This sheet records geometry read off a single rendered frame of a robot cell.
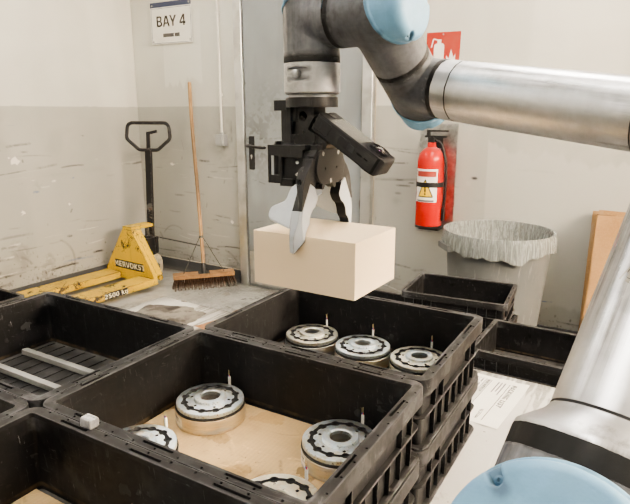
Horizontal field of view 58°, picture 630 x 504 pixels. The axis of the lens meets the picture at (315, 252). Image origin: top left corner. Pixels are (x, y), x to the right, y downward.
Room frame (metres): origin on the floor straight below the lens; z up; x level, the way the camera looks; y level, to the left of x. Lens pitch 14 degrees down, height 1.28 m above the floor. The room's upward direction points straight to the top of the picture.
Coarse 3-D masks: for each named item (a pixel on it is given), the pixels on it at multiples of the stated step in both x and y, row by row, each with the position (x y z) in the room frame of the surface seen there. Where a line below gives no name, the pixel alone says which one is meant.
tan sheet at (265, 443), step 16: (160, 416) 0.78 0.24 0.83; (256, 416) 0.78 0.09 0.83; (272, 416) 0.78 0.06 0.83; (176, 432) 0.74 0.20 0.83; (240, 432) 0.74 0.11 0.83; (256, 432) 0.74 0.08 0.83; (272, 432) 0.74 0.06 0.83; (288, 432) 0.74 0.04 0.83; (304, 432) 0.74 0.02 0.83; (192, 448) 0.70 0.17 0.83; (208, 448) 0.70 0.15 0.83; (224, 448) 0.70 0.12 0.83; (240, 448) 0.70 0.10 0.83; (256, 448) 0.70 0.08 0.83; (272, 448) 0.70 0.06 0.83; (288, 448) 0.70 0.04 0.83; (224, 464) 0.66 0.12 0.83; (240, 464) 0.66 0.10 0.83; (256, 464) 0.66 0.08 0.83; (272, 464) 0.66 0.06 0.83; (288, 464) 0.66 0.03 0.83
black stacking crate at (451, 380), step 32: (256, 320) 1.01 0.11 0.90; (288, 320) 1.11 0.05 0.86; (320, 320) 1.11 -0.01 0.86; (352, 320) 1.07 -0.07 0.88; (384, 320) 1.04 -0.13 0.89; (416, 320) 1.00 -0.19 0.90; (448, 320) 0.97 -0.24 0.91; (448, 384) 0.81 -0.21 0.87; (416, 416) 0.71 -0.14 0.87; (448, 416) 0.80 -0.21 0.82; (416, 448) 0.71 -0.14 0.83
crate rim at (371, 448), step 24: (192, 336) 0.86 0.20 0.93; (216, 336) 0.86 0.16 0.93; (144, 360) 0.77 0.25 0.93; (312, 360) 0.77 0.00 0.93; (96, 384) 0.70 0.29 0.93; (408, 384) 0.69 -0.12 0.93; (48, 408) 0.63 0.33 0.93; (408, 408) 0.64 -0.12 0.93; (120, 432) 0.58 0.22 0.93; (384, 432) 0.58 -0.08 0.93; (168, 456) 0.53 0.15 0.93; (360, 456) 0.53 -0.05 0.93; (240, 480) 0.49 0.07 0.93; (336, 480) 0.49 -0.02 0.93
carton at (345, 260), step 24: (264, 240) 0.76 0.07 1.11; (288, 240) 0.74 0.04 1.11; (312, 240) 0.72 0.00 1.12; (336, 240) 0.71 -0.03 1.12; (360, 240) 0.71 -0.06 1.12; (384, 240) 0.76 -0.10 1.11; (264, 264) 0.77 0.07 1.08; (288, 264) 0.74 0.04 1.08; (312, 264) 0.72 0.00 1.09; (336, 264) 0.70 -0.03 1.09; (360, 264) 0.70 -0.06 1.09; (384, 264) 0.76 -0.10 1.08; (312, 288) 0.72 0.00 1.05; (336, 288) 0.70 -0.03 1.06; (360, 288) 0.70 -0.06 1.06
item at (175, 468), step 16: (16, 416) 0.61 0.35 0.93; (32, 416) 0.62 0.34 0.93; (48, 416) 0.61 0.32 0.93; (64, 416) 0.61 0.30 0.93; (80, 432) 0.58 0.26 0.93; (96, 432) 0.58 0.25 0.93; (112, 448) 0.55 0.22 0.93; (128, 448) 0.54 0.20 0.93; (144, 464) 0.52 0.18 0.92; (160, 464) 0.52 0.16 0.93; (176, 464) 0.52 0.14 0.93; (192, 480) 0.49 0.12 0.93; (208, 480) 0.49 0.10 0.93; (224, 496) 0.47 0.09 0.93; (240, 496) 0.47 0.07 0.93; (256, 496) 0.47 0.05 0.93
